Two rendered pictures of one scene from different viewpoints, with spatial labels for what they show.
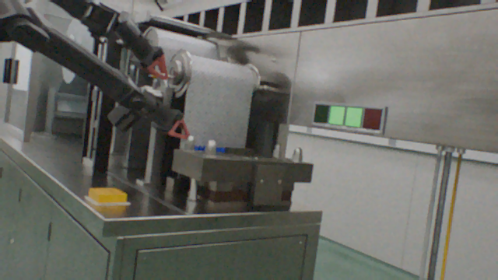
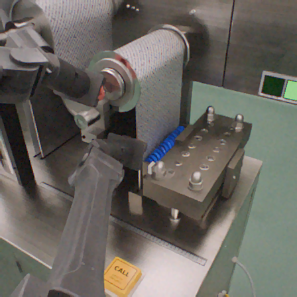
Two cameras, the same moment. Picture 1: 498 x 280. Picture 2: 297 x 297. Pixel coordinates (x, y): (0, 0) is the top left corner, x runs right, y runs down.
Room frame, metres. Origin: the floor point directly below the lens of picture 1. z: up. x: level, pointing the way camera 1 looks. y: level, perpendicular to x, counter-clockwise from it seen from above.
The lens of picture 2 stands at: (0.63, 0.42, 1.57)
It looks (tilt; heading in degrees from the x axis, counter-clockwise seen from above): 36 degrees down; 338
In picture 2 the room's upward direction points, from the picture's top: straight up
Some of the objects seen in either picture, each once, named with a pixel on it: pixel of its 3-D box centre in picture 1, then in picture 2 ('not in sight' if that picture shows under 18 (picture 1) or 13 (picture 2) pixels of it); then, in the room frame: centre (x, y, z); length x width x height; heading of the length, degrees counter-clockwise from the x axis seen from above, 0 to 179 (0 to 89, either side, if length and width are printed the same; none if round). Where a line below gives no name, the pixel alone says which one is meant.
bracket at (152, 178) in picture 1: (154, 135); (98, 154); (1.31, 0.29, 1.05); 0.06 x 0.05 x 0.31; 128
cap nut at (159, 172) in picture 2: (190, 143); (159, 168); (1.20, 0.16, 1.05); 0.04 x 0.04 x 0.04
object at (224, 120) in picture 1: (216, 126); (160, 119); (1.34, 0.10, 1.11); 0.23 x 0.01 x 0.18; 128
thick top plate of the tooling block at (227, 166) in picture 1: (246, 166); (203, 156); (1.27, 0.00, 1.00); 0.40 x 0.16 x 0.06; 128
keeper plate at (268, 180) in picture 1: (268, 184); (234, 173); (1.20, -0.07, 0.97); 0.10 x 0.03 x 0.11; 128
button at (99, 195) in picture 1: (107, 195); (120, 276); (1.04, 0.32, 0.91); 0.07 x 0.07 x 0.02; 38
